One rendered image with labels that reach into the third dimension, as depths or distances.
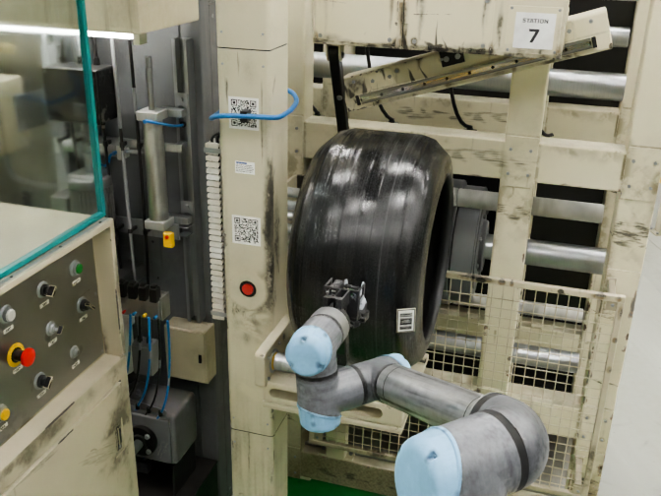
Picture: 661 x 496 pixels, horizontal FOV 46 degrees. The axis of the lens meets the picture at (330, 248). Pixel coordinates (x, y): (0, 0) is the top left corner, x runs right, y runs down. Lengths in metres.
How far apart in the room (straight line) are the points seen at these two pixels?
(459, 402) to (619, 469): 2.11
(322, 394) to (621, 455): 2.16
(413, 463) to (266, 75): 1.02
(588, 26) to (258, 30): 0.80
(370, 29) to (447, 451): 1.20
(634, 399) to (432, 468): 2.78
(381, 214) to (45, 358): 0.81
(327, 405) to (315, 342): 0.13
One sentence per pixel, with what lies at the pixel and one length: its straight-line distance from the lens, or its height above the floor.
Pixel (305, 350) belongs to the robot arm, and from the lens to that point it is 1.30.
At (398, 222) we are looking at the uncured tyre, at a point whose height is 1.35.
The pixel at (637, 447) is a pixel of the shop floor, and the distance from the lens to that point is 3.44.
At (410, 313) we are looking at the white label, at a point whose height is 1.16.
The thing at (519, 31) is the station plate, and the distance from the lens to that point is 1.90.
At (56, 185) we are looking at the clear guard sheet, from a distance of 1.74.
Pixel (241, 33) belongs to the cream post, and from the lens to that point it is 1.78.
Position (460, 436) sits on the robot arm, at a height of 1.32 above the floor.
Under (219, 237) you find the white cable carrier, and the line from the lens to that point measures 1.95.
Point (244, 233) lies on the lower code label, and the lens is 1.91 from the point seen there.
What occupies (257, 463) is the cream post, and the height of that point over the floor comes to 0.52.
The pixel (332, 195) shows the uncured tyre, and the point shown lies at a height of 1.38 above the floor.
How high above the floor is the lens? 1.92
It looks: 23 degrees down
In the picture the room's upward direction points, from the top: 1 degrees clockwise
